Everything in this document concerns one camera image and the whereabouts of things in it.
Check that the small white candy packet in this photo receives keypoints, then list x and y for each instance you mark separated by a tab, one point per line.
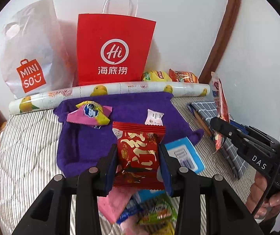
154	118

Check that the purple towel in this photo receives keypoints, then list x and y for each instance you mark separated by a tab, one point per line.
139	122

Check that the yellow chips bag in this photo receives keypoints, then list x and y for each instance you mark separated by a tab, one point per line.
156	76

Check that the orange chips bag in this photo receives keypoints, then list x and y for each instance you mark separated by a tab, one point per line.
181	76

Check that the white Miniso plastic bag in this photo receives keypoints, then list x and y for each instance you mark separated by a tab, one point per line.
33	55

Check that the blue snack packet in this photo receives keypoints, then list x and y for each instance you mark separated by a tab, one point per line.
139	203

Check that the pink yellow snack packet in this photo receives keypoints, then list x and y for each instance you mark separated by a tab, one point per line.
90	113

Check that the light pink candy packet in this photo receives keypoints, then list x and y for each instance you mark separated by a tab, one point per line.
130	227

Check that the striped mattress cover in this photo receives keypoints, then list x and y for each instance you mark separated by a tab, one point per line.
28	160

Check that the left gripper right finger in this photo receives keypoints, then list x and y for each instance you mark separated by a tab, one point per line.
225	211

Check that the rolled duck print paper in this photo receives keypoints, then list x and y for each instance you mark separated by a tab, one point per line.
52	99

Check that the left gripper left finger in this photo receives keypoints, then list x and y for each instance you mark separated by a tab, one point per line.
50	213

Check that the red gold snack packet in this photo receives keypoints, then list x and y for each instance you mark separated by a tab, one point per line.
138	155

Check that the green snack packet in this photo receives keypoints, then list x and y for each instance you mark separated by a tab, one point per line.
161	211

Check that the blue white box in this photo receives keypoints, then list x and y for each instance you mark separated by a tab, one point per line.
184	151

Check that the red Haidilao paper bag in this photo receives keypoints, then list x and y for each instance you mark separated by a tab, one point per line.
112	47

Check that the brown door frame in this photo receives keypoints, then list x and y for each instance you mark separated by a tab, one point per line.
222	39

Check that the red white long snack packet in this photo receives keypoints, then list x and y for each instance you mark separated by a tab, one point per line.
221	107

